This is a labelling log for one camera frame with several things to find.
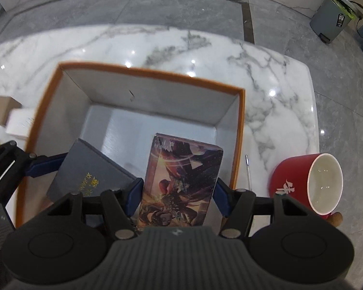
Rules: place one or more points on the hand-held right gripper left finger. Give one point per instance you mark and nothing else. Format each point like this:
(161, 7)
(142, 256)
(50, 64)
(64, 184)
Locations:
(134, 195)

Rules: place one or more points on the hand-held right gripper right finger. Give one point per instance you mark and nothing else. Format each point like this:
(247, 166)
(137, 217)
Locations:
(222, 195)

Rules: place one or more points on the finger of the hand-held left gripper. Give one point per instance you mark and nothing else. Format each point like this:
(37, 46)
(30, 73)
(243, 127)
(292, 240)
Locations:
(45, 164)

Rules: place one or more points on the dark grey box gold lettering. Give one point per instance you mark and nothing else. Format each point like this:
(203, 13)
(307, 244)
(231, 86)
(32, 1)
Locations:
(87, 169)

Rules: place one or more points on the illustrated card box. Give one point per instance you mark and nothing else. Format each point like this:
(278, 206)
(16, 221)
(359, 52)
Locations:
(181, 175)

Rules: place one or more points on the orange cardboard box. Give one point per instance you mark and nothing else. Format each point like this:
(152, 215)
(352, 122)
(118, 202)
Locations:
(139, 75)

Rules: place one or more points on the silver pen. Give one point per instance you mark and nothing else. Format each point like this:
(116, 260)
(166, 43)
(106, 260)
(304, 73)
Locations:
(249, 172)

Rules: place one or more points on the long white box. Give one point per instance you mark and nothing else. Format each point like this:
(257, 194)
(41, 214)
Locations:
(18, 123)

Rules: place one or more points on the small brown cardboard box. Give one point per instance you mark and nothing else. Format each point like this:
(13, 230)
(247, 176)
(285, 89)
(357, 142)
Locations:
(4, 108)

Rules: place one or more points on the grey pedal trash bin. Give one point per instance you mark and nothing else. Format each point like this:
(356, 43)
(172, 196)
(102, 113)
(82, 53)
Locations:
(332, 18)

